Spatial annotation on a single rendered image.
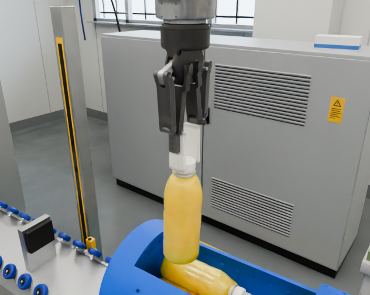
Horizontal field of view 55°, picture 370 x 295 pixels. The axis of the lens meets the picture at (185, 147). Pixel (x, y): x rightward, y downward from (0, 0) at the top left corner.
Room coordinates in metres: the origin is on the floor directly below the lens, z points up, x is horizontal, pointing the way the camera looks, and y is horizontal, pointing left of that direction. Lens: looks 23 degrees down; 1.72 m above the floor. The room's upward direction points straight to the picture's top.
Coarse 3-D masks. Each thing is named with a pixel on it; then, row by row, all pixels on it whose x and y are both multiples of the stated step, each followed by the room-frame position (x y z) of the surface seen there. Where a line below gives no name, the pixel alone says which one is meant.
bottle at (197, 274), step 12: (168, 264) 0.67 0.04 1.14; (192, 264) 0.66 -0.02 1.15; (204, 264) 0.66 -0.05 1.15; (168, 276) 0.66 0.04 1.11; (180, 276) 0.65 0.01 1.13; (192, 276) 0.63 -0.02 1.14; (204, 276) 0.63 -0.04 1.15; (216, 276) 0.62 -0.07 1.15; (228, 276) 0.63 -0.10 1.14; (192, 288) 0.62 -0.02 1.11; (204, 288) 0.61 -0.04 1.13; (216, 288) 0.60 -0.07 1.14; (228, 288) 0.60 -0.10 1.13
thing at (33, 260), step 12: (48, 216) 0.96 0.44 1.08; (24, 228) 0.90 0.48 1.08; (36, 228) 0.90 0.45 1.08; (48, 228) 0.93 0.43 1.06; (24, 240) 0.88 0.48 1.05; (36, 240) 0.90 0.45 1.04; (48, 240) 0.93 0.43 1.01; (24, 252) 0.89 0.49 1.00; (36, 252) 0.91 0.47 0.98; (48, 252) 0.94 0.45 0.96; (36, 264) 0.90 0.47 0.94
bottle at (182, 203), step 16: (176, 176) 0.55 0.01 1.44; (192, 176) 0.55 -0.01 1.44; (176, 192) 0.53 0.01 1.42; (192, 192) 0.53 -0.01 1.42; (176, 208) 0.53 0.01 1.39; (192, 208) 0.53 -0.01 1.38; (176, 224) 0.53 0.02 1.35; (192, 224) 0.53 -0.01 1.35; (176, 240) 0.53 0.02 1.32; (192, 240) 0.53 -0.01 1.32; (176, 256) 0.53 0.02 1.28; (192, 256) 0.53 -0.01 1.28
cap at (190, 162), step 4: (188, 156) 0.58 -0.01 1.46; (188, 160) 0.56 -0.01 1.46; (192, 160) 0.56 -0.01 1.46; (188, 164) 0.54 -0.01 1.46; (192, 164) 0.55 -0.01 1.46; (188, 168) 0.54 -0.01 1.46; (192, 168) 0.55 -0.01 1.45; (180, 172) 0.54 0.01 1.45; (184, 172) 0.54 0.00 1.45; (188, 172) 0.54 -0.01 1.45; (192, 172) 0.55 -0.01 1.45
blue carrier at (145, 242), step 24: (144, 240) 0.64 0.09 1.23; (120, 264) 0.60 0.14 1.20; (144, 264) 0.69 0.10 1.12; (216, 264) 0.73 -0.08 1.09; (240, 264) 0.68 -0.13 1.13; (120, 288) 0.56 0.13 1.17; (144, 288) 0.55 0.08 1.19; (168, 288) 0.53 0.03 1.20; (264, 288) 0.65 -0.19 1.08; (288, 288) 0.62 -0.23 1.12
